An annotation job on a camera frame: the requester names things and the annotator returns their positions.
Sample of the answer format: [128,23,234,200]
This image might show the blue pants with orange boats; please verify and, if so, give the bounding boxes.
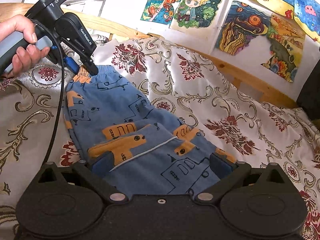
[63,64,238,198]

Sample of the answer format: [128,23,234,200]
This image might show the person left hand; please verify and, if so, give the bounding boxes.
[1,15,50,78]

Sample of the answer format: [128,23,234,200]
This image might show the white framed window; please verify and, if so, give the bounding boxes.
[22,0,106,17]

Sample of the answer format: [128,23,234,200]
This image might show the floral white bedspread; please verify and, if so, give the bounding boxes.
[1,35,319,239]

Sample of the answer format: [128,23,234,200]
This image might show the black hanging garment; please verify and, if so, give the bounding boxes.
[297,60,320,120]

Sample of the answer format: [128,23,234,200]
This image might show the anime girl poster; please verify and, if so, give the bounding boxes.
[170,0,227,38]

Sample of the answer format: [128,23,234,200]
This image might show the landscape island painting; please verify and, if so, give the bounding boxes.
[261,14,305,82]

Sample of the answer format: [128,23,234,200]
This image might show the black cable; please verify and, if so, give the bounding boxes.
[31,18,66,167]

